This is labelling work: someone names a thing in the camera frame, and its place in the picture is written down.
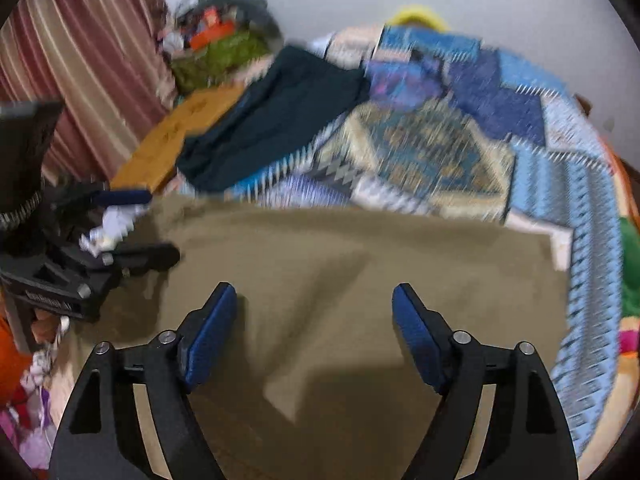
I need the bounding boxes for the khaki pants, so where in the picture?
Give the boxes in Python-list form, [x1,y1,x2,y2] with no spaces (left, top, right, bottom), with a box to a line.
[66,195,567,479]

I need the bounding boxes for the white crumpled cloth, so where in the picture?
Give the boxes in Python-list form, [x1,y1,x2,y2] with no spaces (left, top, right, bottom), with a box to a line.
[78,205,149,257]

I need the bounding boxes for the wooden headboard panel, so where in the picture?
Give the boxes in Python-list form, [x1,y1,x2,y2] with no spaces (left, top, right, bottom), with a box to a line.
[110,84,244,194]

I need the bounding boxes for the yellow orange fleece blanket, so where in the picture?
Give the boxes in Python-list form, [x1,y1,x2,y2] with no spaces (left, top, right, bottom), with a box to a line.
[574,134,640,480]

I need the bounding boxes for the striped pink curtain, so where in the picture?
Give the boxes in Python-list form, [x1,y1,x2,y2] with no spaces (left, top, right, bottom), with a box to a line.
[1,0,176,180]

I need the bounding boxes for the green patterned bag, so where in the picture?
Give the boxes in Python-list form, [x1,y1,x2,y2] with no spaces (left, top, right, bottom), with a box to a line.
[169,30,270,96]

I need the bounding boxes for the orange box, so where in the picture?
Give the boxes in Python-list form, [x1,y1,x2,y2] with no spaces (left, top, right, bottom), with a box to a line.
[189,6,235,51]

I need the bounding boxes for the dark navy garment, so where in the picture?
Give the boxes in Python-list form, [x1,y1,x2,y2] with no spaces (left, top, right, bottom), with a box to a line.
[176,46,370,194]

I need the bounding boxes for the grey plush toy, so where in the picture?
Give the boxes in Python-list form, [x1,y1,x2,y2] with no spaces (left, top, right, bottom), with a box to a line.
[198,0,282,40]

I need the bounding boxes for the blue patchwork bedsheet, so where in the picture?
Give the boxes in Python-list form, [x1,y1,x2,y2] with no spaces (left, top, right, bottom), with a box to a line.
[179,25,624,455]

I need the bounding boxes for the yellow plush item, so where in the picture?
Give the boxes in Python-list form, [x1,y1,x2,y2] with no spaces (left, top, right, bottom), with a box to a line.
[386,4,450,32]

